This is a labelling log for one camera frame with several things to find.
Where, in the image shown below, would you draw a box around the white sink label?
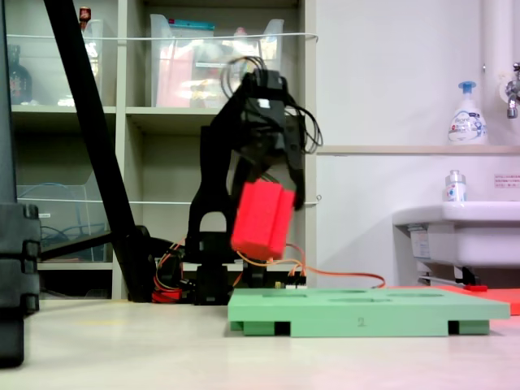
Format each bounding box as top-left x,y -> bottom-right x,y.
409,227 -> 431,260

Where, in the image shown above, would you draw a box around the clear storage bin with supplies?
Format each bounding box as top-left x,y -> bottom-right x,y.
149,14 -> 285,110

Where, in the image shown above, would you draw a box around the orange wire loop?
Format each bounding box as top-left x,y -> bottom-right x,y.
284,242 -> 387,290

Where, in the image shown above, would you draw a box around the circuit board with wires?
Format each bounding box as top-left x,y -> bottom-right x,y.
274,279 -> 309,291

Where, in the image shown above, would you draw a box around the teal topped package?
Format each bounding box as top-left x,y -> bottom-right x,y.
168,18 -> 216,37

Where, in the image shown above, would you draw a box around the red cross columnar block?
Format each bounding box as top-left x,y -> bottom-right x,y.
230,180 -> 297,261

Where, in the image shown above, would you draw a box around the white pump soap bottle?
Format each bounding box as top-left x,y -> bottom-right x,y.
448,80 -> 489,146

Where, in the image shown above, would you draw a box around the white sink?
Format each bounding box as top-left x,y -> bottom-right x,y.
392,201 -> 520,270

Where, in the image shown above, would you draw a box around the sink mounting bracket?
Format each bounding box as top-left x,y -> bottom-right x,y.
417,263 -> 483,288

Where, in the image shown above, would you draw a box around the pink text wall sign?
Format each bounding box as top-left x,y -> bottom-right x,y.
493,173 -> 520,189

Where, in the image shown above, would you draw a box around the beige shelf unit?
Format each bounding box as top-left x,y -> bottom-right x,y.
0,0 -> 319,301

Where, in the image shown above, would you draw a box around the black camera tripod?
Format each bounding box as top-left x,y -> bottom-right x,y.
38,0 -> 180,304

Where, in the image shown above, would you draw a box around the orange labelled bottle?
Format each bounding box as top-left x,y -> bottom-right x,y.
233,26 -> 249,62

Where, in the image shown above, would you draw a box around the dark glass bottle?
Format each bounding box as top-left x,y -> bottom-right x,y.
6,44 -> 33,106

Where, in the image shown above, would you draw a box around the black gripper wire loops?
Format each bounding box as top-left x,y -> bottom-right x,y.
221,55 -> 325,154

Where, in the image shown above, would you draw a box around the clear plastic container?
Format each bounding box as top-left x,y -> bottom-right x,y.
6,18 -> 106,107

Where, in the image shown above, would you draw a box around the metal faucet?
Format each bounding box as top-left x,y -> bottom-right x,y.
497,61 -> 520,120

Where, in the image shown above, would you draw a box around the pink package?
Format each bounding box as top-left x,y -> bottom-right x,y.
156,44 -> 194,109

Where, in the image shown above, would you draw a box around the clear bin with blue cables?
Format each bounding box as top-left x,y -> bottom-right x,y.
15,170 -> 114,264

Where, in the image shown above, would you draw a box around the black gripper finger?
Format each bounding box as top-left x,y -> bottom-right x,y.
235,152 -> 272,187
283,115 -> 307,211

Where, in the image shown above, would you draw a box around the small clear sanitizer bottle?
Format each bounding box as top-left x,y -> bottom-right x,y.
444,169 -> 468,203

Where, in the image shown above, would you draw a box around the green shape sorting board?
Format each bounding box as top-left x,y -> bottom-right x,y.
227,287 -> 512,338

